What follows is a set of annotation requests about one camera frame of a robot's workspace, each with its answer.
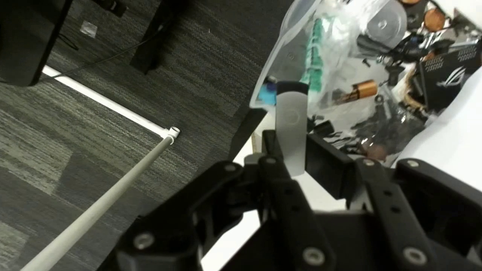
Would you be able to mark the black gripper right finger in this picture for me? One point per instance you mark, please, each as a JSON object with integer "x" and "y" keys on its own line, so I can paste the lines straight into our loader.
{"x": 426, "y": 220}

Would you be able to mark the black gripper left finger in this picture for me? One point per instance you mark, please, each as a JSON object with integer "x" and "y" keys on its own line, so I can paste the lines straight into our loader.
{"x": 220, "y": 215}

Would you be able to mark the grey USB stick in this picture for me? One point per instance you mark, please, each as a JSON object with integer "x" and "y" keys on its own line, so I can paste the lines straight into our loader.
{"x": 292, "y": 129}

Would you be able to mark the clear plastic drawer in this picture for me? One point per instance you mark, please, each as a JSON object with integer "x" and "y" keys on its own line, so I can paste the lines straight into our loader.
{"x": 295, "y": 30}

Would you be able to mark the white shelf counter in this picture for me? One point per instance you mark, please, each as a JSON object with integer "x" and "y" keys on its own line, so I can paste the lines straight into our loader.
{"x": 321, "y": 193}

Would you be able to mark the small blue object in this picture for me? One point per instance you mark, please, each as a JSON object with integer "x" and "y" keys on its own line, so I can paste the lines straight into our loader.
{"x": 268, "y": 93}

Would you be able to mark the copper coloured battery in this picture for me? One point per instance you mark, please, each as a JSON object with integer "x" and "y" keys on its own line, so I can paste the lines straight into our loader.
{"x": 363, "y": 90}

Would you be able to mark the black printed card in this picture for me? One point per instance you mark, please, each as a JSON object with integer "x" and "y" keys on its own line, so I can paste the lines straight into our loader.
{"x": 453, "y": 75}

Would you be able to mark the black furniture leg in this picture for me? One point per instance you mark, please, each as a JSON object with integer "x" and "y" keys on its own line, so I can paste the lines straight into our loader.
{"x": 155, "y": 35}

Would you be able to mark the brown round disc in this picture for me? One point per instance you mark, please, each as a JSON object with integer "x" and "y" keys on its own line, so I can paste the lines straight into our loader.
{"x": 434, "y": 20}

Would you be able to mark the clear round lid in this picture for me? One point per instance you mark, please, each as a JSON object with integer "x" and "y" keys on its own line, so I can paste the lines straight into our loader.
{"x": 386, "y": 23}

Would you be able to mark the white paper scrap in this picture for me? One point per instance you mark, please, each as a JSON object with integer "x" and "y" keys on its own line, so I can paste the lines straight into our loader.
{"x": 89, "y": 29}

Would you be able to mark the black furniture base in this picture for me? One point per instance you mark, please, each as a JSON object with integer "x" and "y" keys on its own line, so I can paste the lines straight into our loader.
{"x": 30, "y": 35}

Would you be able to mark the white plastic drawer unit frame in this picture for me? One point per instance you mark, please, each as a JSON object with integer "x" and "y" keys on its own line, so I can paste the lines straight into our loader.
{"x": 452, "y": 140}

